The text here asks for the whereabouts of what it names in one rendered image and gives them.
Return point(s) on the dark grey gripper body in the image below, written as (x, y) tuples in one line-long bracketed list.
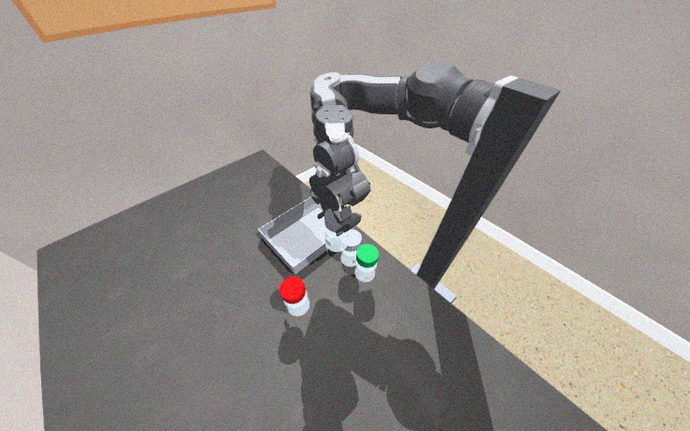
[(352, 184)]

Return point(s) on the clear bottle with green cap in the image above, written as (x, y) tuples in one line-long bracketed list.
[(366, 257)]

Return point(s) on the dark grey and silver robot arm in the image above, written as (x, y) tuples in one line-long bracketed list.
[(435, 90)]

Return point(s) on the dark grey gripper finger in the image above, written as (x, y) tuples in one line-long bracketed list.
[(324, 207), (343, 216)]

